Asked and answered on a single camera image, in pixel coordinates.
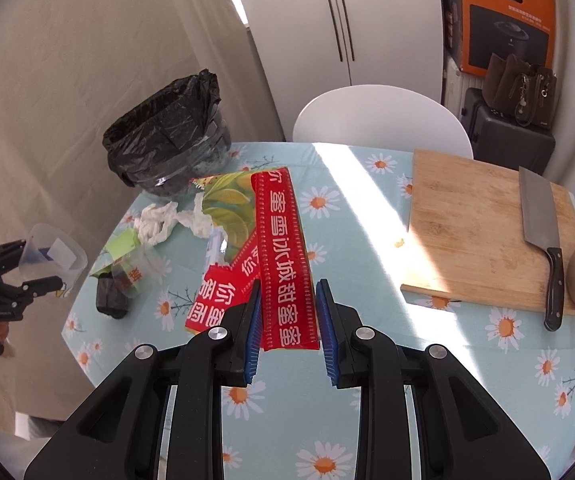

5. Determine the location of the white tissue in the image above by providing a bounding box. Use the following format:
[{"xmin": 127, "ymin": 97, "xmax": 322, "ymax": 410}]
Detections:
[{"xmin": 134, "ymin": 201, "xmax": 219, "ymax": 247}]

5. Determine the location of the dark printed cardboard box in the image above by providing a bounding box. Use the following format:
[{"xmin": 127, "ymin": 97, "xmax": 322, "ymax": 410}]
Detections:
[{"xmin": 439, "ymin": 0, "xmax": 462, "ymax": 57}]

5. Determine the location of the black suitcase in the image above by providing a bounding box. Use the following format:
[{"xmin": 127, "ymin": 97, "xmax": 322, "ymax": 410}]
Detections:
[{"xmin": 460, "ymin": 87, "xmax": 557, "ymax": 177}]

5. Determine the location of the brown leather handbag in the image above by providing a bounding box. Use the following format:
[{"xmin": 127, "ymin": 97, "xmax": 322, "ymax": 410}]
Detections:
[{"xmin": 484, "ymin": 52, "xmax": 559, "ymax": 129}]

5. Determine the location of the white refrigerator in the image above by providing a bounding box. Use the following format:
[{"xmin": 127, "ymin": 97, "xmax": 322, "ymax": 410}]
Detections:
[{"xmin": 230, "ymin": 0, "xmax": 451, "ymax": 143}]

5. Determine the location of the clear measuring cup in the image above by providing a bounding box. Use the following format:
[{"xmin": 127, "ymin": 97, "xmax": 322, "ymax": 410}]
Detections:
[{"xmin": 21, "ymin": 223, "xmax": 89, "ymax": 300}]

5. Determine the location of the orange cardboard box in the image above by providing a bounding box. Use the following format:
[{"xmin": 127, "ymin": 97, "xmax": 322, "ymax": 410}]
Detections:
[{"xmin": 455, "ymin": 0, "xmax": 556, "ymax": 79}]

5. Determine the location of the floral tablecloth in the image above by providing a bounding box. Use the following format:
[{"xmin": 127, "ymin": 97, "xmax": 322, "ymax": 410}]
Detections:
[{"xmin": 62, "ymin": 141, "xmax": 575, "ymax": 480}]

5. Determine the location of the knife blade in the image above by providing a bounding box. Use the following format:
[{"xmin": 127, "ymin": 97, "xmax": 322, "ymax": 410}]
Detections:
[{"xmin": 519, "ymin": 166, "xmax": 564, "ymax": 332}]

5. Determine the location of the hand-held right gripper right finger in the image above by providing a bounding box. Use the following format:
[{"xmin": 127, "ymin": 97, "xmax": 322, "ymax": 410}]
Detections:
[{"xmin": 316, "ymin": 279, "xmax": 552, "ymax": 480}]

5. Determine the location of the white blue wrapper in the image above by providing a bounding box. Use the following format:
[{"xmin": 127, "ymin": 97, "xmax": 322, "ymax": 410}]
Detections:
[{"xmin": 206, "ymin": 229, "xmax": 229, "ymax": 267}]

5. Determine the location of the white chair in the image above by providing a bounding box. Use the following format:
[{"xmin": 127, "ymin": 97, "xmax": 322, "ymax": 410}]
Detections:
[{"xmin": 292, "ymin": 85, "xmax": 474, "ymax": 160}]

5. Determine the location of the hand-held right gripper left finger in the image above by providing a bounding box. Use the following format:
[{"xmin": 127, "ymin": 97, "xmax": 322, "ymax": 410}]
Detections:
[{"xmin": 23, "ymin": 280, "xmax": 264, "ymax": 480}]

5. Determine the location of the bamboo cutting board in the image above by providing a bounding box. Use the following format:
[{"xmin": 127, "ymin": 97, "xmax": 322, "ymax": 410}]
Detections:
[{"xmin": 400, "ymin": 148, "xmax": 575, "ymax": 316}]

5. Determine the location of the clear plastic cup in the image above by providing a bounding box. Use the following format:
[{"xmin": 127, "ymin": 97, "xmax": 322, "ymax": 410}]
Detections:
[{"xmin": 116, "ymin": 246, "xmax": 174, "ymax": 302}]

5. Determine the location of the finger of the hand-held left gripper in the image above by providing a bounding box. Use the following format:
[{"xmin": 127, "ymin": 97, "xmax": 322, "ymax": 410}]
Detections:
[
  {"xmin": 0, "ymin": 240, "xmax": 26, "ymax": 274},
  {"xmin": 0, "ymin": 276, "xmax": 66, "ymax": 306}
]

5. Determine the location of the red leaf print paper bag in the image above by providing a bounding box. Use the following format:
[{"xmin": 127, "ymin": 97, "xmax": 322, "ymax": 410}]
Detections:
[{"xmin": 183, "ymin": 167, "xmax": 321, "ymax": 352}]

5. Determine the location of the black wrapper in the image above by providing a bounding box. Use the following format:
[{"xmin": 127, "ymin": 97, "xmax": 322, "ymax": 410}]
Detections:
[{"xmin": 96, "ymin": 276, "xmax": 130, "ymax": 321}]

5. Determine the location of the green paper packet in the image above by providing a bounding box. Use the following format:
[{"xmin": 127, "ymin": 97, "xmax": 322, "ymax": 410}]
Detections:
[{"xmin": 89, "ymin": 229, "xmax": 144, "ymax": 281}]

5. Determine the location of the clear bin with black bag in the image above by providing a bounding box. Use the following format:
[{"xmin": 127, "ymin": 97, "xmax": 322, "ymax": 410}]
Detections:
[{"xmin": 102, "ymin": 69, "xmax": 234, "ymax": 197}]

